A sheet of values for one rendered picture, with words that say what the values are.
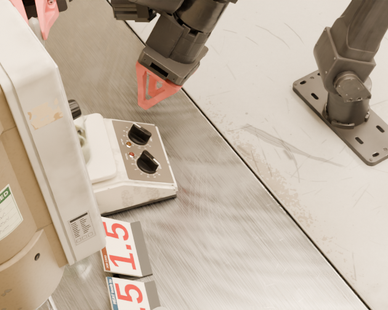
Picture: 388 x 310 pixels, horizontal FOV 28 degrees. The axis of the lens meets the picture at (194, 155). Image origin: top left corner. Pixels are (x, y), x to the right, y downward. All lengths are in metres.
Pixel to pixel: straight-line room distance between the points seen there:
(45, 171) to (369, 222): 0.67
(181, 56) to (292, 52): 0.34
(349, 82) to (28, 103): 0.69
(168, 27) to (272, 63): 0.34
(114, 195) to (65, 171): 0.56
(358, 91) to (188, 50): 0.26
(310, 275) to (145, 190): 0.26
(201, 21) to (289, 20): 0.41
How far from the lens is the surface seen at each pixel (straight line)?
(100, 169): 1.06
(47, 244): 0.56
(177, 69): 1.00
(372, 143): 1.17
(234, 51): 1.31
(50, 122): 0.48
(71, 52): 1.36
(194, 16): 0.98
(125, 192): 1.07
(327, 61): 1.09
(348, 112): 1.16
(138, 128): 1.12
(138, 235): 1.08
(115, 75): 1.30
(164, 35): 1.00
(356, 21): 1.06
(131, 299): 1.01
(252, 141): 1.18
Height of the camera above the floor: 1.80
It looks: 51 degrees down
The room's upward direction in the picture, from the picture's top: 6 degrees counter-clockwise
